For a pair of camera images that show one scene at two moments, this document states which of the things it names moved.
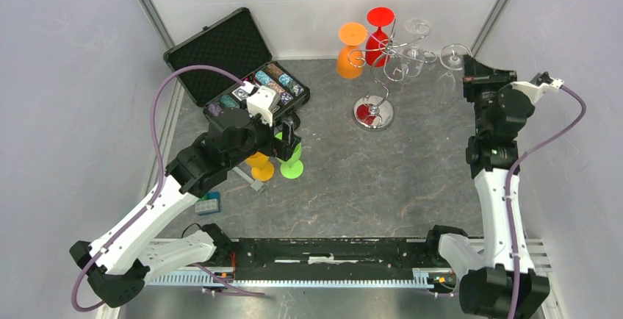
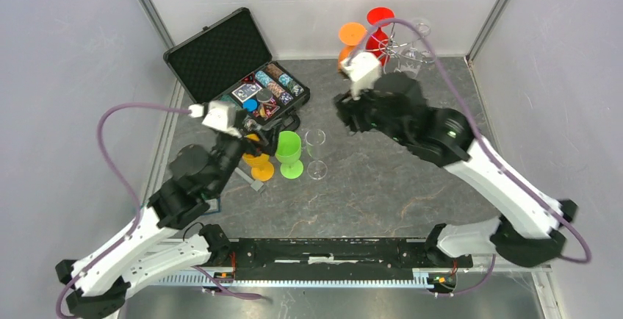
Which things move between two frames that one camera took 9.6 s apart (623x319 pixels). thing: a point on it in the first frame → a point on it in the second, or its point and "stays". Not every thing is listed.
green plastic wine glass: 293,167 stays
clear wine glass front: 451,58 → 314,137
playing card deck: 240,93 stays
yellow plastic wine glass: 262,170 stays
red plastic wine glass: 377,43 stays
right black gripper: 477,75 → 347,106
